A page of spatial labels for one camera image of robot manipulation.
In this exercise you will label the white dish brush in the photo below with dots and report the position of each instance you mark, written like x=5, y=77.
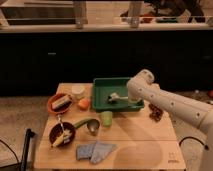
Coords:
x=114, y=97

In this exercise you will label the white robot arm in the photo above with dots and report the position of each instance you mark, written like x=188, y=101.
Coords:
x=194, y=112

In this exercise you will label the green plastic tray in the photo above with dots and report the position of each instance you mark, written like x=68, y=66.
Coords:
x=104, y=87

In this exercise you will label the orange carrot piece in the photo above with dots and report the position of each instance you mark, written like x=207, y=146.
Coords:
x=84, y=104

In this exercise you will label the light green cup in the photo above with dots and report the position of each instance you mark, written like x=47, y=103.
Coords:
x=106, y=118

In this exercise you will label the white round container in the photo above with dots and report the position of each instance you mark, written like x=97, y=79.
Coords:
x=78, y=91

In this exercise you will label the orange bowl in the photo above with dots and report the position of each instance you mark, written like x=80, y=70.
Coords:
x=60, y=110

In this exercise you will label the brown grape bunch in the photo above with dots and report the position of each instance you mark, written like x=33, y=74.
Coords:
x=156, y=113

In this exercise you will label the yellow corn cob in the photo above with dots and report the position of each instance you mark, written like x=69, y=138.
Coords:
x=63, y=138

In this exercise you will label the dark brown bowl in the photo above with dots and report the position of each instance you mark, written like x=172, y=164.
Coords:
x=56, y=131

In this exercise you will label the blue grey cloth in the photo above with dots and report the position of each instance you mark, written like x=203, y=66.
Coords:
x=95, y=152

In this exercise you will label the dark cabinet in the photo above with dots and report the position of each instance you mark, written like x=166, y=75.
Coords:
x=36, y=63

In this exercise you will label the black stand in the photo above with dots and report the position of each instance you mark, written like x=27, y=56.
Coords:
x=26, y=152

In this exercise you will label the green handled metal scoop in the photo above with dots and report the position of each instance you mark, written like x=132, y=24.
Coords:
x=92, y=125

